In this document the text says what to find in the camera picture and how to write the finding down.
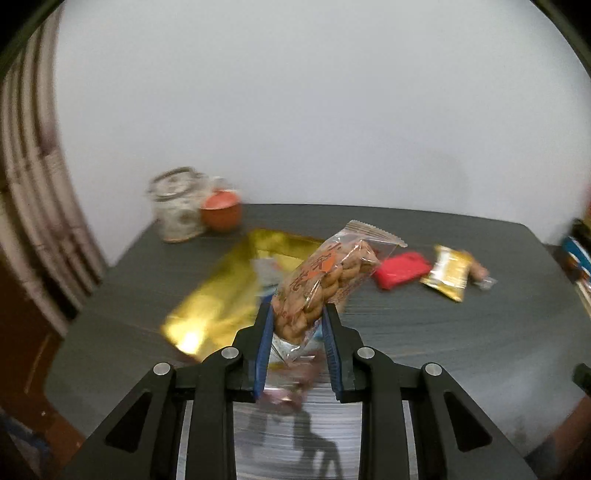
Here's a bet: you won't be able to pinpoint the red tin box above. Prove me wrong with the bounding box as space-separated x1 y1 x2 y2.
159 229 326 363

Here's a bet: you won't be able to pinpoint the red snack packet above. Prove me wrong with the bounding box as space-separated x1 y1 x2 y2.
373 250 432 291

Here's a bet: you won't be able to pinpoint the gold striped snack packet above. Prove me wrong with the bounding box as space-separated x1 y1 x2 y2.
420 244 474 303

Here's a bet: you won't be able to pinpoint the red lidded clay cup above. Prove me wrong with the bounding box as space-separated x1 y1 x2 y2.
199 188 244 232

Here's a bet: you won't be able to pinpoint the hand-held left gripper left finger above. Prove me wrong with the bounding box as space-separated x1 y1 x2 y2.
60 302 278 480

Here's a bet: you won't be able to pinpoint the clear peanut snack packet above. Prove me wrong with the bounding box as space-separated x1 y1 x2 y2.
259 220 408 413

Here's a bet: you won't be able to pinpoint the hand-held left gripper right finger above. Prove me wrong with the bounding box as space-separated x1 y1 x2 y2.
321 304 548 480

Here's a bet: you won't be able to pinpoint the small clear-wrapped candy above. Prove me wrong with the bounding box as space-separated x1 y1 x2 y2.
468 261 498 291

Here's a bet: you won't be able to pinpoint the floral ceramic teapot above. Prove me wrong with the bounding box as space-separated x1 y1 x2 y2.
147 166 227 244

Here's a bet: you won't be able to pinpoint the blue patterned object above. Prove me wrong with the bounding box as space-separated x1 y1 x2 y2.
0 406 47 467

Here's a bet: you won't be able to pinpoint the colourful boxes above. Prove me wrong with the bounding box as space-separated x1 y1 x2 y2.
561 217 591 319

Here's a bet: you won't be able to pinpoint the patterned curtain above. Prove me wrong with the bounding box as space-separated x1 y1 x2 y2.
0 14 109 333

